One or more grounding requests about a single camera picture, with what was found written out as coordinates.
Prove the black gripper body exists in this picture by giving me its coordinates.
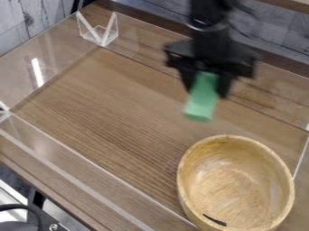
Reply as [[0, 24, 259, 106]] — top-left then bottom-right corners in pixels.
[[164, 23, 259, 78]]

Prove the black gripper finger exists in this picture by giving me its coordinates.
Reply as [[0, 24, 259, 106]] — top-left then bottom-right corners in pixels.
[[217, 73, 234, 98], [180, 69, 198, 91]]

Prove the green stick block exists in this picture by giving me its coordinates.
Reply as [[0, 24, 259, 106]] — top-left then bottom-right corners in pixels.
[[184, 72, 218, 122]]

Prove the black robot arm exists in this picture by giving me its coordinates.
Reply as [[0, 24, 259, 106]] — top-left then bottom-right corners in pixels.
[[164, 0, 259, 98]]

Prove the wooden bowl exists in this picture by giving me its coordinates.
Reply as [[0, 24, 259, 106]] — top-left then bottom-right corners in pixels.
[[177, 134, 295, 231]]

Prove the clear acrylic corner bracket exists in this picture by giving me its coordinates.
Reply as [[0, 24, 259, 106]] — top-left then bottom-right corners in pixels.
[[77, 11, 118, 47]]

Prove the clear acrylic barrier wall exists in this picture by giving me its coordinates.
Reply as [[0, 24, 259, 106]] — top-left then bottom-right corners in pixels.
[[0, 17, 309, 231]]

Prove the black table leg frame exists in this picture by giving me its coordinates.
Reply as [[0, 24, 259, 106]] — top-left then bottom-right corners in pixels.
[[28, 189, 69, 231]]

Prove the black cable lower left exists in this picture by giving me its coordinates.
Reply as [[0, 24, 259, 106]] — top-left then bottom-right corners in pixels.
[[0, 204, 42, 225]]

